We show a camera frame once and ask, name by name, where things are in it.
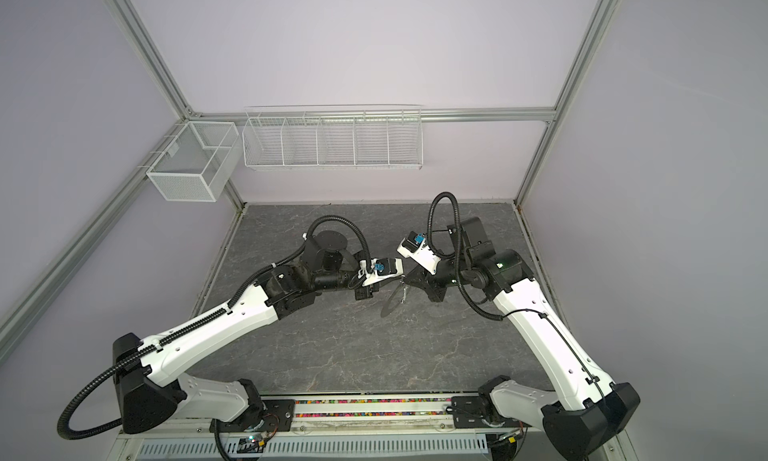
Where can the white mesh box basket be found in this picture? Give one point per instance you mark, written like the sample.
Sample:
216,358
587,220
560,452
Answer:
198,162

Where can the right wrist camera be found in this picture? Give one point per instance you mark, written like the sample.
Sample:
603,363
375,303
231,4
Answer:
415,246

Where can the white slotted cable duct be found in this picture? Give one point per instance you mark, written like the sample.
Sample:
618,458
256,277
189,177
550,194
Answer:
316,447

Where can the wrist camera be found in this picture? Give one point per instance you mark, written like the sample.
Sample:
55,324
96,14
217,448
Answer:
415,246
380,269

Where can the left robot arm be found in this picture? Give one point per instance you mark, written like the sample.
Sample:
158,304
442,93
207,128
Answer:
150,374

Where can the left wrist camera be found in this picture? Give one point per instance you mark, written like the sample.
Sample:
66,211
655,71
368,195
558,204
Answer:
380,269

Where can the long white wire basket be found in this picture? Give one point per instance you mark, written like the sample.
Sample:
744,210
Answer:
333,136

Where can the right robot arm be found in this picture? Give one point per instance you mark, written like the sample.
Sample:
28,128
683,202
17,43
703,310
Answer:
501,287

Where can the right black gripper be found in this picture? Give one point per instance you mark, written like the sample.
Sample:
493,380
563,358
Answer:
431,285

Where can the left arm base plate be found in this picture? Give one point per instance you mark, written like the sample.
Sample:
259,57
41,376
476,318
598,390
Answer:
276,415

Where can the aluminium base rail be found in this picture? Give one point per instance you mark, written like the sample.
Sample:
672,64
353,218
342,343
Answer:
372,413

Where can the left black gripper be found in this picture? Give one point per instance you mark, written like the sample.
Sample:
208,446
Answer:
366,292

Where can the metal ring disc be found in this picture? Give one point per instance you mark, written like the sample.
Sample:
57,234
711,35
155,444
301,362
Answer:
395,300

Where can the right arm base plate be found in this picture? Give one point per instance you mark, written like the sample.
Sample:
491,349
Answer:
475,412

